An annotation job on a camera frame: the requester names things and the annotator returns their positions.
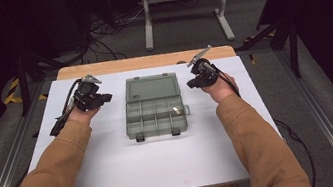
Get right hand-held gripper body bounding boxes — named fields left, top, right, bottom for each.
left=184, top=43, right=222, bottom=90

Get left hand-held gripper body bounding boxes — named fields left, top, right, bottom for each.
left=70, top=72, right=107, bottom=114

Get grey clear compartment box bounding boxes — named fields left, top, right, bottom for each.
left=117, top=68, right=195, bottom=145

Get person's left hand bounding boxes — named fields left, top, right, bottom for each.
left=65, top=102, right=103, bottom=127

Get person's right hand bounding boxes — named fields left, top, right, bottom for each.
left=198, top=70, right=241, bottom=106

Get wooden table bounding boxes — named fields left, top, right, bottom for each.
left=54, top=40, right=238, bottom=85

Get black metal stand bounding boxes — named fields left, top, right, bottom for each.
left=230, top=13, right=306, bottom=89
left=11, top=49, right=69, bottom=117

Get yellow black floor tape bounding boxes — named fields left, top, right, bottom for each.
left=0, top=73, right=49, bottom=107

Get white table board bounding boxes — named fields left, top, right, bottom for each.
left=14, top=46, right=288, bottom=187

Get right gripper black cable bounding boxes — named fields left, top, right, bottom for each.
left=201, top=47, right=319, bottom=187

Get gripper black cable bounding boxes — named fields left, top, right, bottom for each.
left=201, top=47, right=319, bottom=187
left=0, top=77, right=100, bottom=187

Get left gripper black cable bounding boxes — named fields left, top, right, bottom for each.
left=0, top=77, right=100, bottom=187

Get black floor cables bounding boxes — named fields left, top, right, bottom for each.
left=74, top=4, right=153, bottom=66

